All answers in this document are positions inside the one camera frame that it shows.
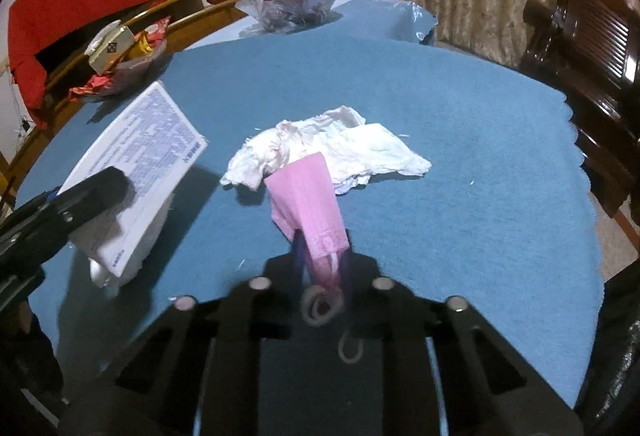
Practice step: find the white medicine box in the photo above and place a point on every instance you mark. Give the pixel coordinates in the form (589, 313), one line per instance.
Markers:
(154, 145)

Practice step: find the pink face mask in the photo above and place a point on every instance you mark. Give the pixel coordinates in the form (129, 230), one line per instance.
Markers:
(303, 201)

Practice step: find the glass fruit bowl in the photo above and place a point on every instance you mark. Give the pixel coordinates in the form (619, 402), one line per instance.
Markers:
(287, 15)

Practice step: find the wooden bench back rail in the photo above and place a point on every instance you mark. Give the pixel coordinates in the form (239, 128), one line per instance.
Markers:
(191, 20)

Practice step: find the blue tablecloth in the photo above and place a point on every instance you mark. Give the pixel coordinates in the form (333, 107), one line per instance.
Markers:
(476, 286)

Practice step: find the black lined trash bin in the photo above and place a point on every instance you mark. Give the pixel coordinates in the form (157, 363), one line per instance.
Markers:
(608, 403)

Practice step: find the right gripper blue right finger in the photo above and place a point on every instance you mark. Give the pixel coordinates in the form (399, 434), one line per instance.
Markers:
(345, 269)

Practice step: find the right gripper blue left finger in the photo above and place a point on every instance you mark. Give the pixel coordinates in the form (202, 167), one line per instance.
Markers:
(298, 251)

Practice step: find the crumpled white tissue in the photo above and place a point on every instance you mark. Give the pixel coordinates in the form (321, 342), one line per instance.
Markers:
(355, 151)

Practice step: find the snack dish with box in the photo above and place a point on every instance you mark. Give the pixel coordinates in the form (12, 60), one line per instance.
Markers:
(120, 58)

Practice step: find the dark wooden armchair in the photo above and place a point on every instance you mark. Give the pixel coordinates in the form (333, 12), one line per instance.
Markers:
(589, 50)

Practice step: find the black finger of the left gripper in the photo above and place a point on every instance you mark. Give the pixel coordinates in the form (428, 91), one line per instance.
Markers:
(87, 200)

